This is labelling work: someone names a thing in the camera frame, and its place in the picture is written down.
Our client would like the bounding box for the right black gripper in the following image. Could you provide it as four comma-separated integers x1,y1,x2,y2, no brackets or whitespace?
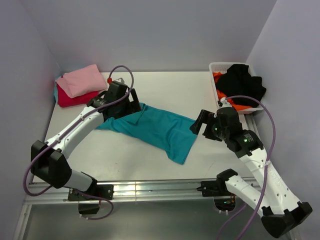
189,109,229,142

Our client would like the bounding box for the teal t shirt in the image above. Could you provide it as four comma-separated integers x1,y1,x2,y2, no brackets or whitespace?
96,103,197,165

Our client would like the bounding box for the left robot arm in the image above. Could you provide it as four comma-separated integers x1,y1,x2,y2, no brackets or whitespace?
30,81,142,200

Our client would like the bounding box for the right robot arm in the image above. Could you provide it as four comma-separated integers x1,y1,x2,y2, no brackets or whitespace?
190,107,313,238

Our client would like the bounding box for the orange t shirt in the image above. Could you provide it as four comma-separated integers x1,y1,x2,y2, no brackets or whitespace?
212,72,251,111

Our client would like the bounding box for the black t shirt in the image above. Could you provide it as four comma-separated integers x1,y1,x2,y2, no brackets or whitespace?
213,64,267,101

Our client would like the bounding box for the white plastic basket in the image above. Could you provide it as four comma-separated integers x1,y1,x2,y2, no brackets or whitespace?
209,62,264,115

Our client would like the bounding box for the pink folded t shirt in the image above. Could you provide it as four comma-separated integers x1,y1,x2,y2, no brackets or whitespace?
56,64,107,99

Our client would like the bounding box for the red folded t shirt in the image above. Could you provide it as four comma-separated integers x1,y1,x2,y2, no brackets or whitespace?
56,85,100,108

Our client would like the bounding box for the light blue folded t shirt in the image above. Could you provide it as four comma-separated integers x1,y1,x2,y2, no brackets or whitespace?
53,76,62,104

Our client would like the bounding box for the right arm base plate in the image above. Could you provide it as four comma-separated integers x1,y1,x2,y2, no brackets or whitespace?
196,180,234,197

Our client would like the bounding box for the aluminium rail frame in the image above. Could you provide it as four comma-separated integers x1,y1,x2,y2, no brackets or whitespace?
13,179,202,240

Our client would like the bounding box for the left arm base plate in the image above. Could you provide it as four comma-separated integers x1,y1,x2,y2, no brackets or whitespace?
67,184,114,202

